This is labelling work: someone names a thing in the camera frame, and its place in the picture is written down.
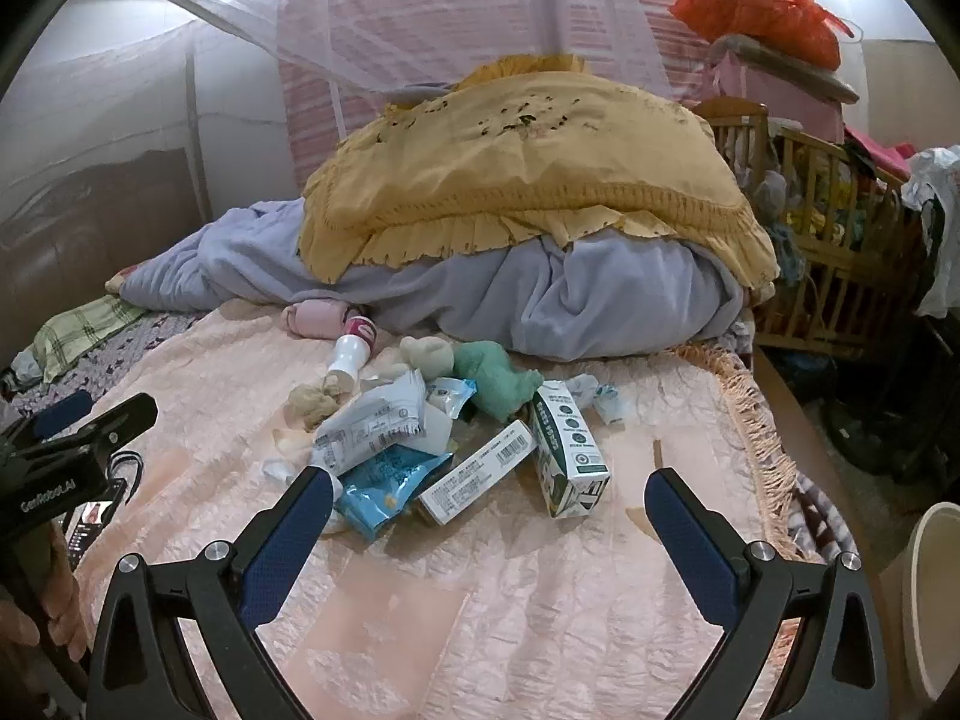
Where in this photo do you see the beige sock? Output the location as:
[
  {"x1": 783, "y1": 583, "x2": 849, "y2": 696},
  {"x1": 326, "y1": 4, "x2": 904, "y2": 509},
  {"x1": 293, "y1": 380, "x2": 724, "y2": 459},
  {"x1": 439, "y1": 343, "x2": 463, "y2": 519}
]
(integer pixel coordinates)
[{"x1": 286, "y1": 385, "x2": 342, "y2": 431}]

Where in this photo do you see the green white milk carton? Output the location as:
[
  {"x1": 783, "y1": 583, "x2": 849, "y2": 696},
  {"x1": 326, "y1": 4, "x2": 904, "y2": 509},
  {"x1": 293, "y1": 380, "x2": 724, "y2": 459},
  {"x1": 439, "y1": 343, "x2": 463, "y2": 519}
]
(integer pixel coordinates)
[{"x1": 529, "y1": 380, "x2": 610, "y2": 518}]

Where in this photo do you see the white tissue wrapper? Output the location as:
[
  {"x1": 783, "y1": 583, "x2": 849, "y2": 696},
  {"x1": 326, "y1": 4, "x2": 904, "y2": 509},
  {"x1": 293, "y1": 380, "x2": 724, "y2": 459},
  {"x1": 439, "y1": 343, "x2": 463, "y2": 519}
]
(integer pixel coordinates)
[{"x1": 566, "y1": 374, "x2": 625, "y2": 426}]

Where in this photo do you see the blue snack bag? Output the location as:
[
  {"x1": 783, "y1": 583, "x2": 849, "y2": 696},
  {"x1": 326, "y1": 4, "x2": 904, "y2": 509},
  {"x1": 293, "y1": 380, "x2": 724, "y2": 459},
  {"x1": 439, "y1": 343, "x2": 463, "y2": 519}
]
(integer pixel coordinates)
[{"x1": 335, "y1": 444, "x2": 452, "y2": 543}]

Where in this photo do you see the white long medicine box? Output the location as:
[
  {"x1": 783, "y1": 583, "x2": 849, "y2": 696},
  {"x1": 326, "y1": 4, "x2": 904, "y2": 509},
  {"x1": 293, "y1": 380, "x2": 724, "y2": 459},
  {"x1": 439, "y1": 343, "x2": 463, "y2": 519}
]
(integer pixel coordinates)
[{"x1": 418, "y1": 419, "x2": 535, "y2": 525}]

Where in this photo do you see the beige plush toy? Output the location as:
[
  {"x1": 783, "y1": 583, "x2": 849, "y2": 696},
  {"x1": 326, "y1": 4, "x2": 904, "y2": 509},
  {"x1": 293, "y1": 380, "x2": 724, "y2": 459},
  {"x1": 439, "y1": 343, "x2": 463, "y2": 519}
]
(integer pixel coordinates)
[{"x1": 359, "y1": 337, "x2": 454, "y2": 388}]

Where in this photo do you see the small blue white wrapper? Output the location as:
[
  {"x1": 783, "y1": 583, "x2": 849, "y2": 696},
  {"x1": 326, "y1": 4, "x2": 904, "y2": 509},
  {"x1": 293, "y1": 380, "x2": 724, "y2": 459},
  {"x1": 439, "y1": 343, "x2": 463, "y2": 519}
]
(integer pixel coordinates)
[{"x1": 427, "y1": 377, "x2": 477, "y2": 419}]

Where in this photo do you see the cream trash bucket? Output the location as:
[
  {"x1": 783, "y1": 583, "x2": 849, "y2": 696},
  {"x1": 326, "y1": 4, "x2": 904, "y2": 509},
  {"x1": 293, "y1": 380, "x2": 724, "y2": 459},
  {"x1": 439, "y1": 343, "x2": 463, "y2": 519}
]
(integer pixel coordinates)
[{"x1": 880, "y1": 502, "x2": 958, "y2": 715}]

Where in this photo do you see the person left hand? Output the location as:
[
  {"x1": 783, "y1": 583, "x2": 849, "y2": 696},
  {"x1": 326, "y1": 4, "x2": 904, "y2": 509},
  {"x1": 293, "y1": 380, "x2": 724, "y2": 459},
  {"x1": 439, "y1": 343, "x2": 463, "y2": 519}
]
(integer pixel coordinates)
[{"x1": 2, "y1": 522, "x2": 88, "y2": 663}]

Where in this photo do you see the green plaid cloth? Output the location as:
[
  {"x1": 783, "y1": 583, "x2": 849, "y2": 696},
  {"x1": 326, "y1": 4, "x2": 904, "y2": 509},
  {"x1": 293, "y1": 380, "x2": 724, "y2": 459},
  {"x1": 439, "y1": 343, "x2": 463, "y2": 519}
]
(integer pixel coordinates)
[{"x1": 10, "y1": 294, "x2": 145, "y2": 387}]

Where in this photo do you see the white pink bottle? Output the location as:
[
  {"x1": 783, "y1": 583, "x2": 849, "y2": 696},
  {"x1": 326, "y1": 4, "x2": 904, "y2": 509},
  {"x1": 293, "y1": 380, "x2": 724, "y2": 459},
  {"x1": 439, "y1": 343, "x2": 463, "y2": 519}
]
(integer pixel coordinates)
[{"x1": 324, "y1": 314, "x2": 377, "y2": 392}]

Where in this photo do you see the pink quilted bedspread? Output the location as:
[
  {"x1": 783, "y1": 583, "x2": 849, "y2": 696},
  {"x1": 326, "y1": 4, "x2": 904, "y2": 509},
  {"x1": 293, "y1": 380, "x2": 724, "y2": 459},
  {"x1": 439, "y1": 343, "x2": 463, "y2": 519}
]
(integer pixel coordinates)
[{"x1": 76, "y1": 301, "x2": 797, "y2": 718}]

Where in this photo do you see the grey blue blanket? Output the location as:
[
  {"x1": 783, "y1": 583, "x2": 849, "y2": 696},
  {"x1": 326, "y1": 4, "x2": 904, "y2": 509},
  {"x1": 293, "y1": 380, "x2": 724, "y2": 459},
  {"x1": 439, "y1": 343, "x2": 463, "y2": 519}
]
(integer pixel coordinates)
[{"x1": 119, "y1": 200, "x2": 747, "y2": 362}]

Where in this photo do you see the wooden baby crib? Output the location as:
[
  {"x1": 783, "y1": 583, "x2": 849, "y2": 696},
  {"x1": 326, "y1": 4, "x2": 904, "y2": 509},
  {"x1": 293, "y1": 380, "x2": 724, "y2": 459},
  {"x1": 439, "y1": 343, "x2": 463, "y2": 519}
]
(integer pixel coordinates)
[{"x1": 695, "y1": 98, "x2": 932, "y2": 358}]

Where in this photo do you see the white crumpled clothing pile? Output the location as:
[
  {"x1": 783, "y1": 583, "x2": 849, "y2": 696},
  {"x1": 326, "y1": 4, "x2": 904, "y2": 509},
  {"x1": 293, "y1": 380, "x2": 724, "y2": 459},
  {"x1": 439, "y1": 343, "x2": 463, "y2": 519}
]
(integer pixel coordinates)
[{"x1": 901, "y1": 145, "x2": 960, "y2": 319}]

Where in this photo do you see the yellow frilled pillow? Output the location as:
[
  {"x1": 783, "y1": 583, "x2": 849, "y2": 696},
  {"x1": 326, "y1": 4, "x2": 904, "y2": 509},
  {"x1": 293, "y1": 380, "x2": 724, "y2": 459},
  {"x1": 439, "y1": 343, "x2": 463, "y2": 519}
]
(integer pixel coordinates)
[{"x1": 298, "y1": 55, "x2": 779, "y2": 291}]

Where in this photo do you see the orange mesh bag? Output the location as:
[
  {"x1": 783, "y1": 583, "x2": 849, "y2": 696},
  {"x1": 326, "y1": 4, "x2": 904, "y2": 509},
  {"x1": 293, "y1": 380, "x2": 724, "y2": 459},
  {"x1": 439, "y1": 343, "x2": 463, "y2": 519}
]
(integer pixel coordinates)
[{"x1": 669, "y1": 0, "x2": 854, "y2": 71}]

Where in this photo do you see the wooden bed frame rail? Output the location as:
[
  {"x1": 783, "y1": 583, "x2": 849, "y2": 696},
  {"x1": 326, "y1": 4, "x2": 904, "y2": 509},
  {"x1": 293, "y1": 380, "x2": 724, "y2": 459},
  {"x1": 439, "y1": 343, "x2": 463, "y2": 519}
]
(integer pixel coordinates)
[{"x1": 753, "y1": 346, "x2": 887, "y2": 564}]

